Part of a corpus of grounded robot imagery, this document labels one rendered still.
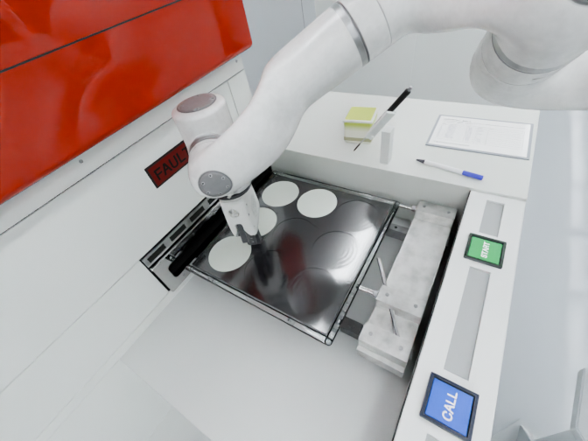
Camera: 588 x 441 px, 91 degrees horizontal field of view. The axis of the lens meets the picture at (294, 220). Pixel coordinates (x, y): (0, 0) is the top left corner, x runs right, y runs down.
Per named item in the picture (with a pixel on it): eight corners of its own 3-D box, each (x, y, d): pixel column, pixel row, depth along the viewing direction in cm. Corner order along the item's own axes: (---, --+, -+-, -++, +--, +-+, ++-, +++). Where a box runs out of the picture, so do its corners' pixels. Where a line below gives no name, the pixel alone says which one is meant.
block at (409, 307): (374, 305, 54) (375, 298, 52) (381, 291, 56) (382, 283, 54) (419, 325, 51) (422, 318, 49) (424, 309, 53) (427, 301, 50)
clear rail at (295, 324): (185, 270, 67) (182, 267, 66) (189, 265, 67) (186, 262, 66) (330, 348, 50) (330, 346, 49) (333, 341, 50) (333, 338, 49)
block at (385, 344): (358, 345, 50) (358, 338, 48) (365, 327, 52) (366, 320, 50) (405, 368, 47) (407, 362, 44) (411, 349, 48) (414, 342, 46)
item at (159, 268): (169, 290, 69) (147, 267, 62) (271, 178, 92) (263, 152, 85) (173, 292, 68) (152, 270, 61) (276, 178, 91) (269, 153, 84)
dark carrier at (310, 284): (192, 265, 67) (191, 263, 66) (274, 175, 85) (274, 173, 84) (325, 335, 51) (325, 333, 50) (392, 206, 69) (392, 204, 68)
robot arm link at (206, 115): (251, 182, 49) (246, 153, 56) (225, 108, 40) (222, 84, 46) (203, 195, 49) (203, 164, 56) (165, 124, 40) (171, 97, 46)
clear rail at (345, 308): (323, 345, 50) (322, 341, 49) (395, 203, 70) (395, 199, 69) (330, 348, 50) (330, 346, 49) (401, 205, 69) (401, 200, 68)
